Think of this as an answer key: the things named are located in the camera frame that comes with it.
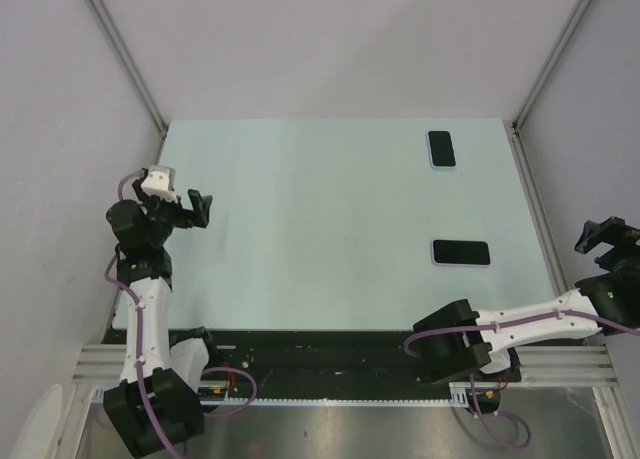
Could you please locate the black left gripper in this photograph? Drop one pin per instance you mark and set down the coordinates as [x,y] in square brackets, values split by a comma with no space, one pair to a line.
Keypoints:
[199,216]

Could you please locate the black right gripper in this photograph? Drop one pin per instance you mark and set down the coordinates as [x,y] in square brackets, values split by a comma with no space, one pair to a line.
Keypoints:
[613,230]

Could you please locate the phone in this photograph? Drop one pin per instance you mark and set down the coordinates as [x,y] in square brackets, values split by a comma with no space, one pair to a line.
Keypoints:
[461,253]
[441,150]

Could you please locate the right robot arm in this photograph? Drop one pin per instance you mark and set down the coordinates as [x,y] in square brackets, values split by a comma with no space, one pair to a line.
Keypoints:
[520,324]

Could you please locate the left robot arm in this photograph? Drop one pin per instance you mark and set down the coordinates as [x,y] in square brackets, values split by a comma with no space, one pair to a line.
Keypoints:
[155,405]

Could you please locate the phone in blue case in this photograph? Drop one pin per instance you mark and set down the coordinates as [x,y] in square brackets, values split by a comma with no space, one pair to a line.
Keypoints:
[441,150]

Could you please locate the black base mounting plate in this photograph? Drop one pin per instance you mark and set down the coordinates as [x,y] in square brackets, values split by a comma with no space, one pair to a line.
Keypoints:
[345,366]

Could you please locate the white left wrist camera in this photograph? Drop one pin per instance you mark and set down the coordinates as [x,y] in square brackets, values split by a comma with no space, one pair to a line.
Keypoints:
[159,182]

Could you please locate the aluminium front rail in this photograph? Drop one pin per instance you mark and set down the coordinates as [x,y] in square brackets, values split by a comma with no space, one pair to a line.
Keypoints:
[541,366]

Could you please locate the white slotted cable duct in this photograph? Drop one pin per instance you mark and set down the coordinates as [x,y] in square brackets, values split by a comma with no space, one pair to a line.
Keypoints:
[459,397]

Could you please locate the left aluminium frame post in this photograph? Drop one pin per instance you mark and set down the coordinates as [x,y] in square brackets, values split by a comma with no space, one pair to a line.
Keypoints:
[116,42]

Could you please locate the aluminium frame post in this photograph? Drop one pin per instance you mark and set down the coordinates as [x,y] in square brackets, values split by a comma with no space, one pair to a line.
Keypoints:
[568,32]
[116,42]

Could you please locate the right aluminium frame post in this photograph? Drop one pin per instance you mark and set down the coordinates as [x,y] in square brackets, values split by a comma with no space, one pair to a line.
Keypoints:
[568,32]

